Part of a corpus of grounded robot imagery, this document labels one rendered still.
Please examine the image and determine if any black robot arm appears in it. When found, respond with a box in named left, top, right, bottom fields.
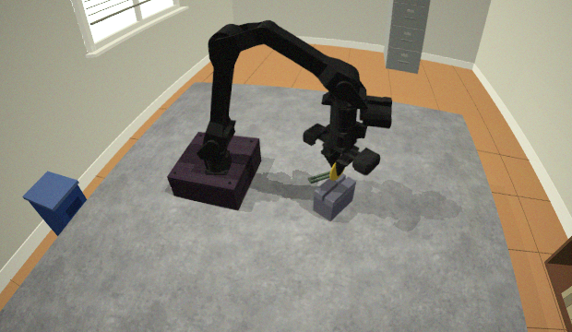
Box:
left=197, top=20, right=392, bottom=175

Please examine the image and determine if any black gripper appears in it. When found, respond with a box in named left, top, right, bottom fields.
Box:
left=304, top=122, right=380, bottom=176

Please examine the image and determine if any gold coin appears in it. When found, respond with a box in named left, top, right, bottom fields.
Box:
left=329, top=161, right=340, bottom=181

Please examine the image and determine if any dark green slotted holder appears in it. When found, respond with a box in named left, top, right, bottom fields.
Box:
left=308, top=171, right=330, bottom=184

